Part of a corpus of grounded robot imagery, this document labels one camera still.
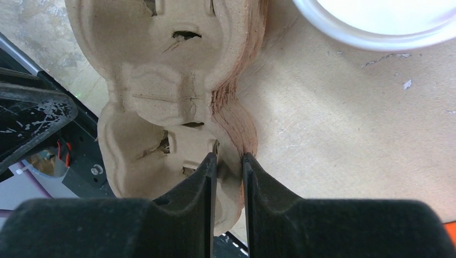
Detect white cup lid picked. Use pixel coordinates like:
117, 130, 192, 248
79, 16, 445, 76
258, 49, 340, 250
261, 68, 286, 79
294, 0, 455, 52

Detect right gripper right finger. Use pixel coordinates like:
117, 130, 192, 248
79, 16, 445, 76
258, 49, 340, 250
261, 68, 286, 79
243, 153, 455, 257

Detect pulp cup carrier tray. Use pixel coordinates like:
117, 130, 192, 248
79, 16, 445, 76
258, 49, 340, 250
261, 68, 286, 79
65, 1, 267, 235

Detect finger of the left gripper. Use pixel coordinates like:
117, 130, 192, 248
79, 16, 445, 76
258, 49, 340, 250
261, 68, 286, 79
1, 83, 78, 172

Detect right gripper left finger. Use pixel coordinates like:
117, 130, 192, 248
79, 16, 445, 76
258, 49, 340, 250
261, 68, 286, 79
1, 153, 217, 257

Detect orange paper bag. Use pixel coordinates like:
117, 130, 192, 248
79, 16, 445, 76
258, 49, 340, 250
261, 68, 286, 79
443, 221, 456, 246

